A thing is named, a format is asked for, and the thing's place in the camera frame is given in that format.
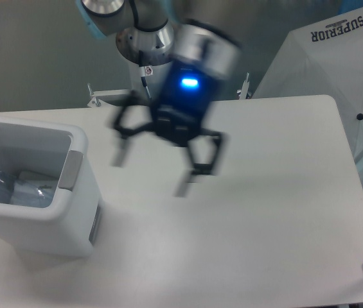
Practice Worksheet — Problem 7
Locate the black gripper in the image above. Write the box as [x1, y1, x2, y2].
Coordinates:
[111, 60, 226, 198]

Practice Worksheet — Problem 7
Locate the white paper packaging wrapper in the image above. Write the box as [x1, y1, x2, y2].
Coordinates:
[17, 171, 58, 189]

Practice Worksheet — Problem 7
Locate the clear plastic bottle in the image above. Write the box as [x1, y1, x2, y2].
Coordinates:
[0, 171, 56, 208]

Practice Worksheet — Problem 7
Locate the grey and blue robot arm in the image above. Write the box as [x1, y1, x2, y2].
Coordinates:
[77, 1, 246, 196]

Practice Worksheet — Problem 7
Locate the white plastic trash can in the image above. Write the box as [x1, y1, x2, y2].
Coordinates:
[0, 116, 101, 257]

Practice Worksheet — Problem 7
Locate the white superior umbrella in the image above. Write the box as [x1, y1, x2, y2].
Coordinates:
[251, 2, 363, 167]

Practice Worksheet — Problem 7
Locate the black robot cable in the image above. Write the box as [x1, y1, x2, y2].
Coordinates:
[137, 49, 152, 99]

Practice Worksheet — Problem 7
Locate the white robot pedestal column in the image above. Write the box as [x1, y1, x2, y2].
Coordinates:
[116, 22, 175, 99]

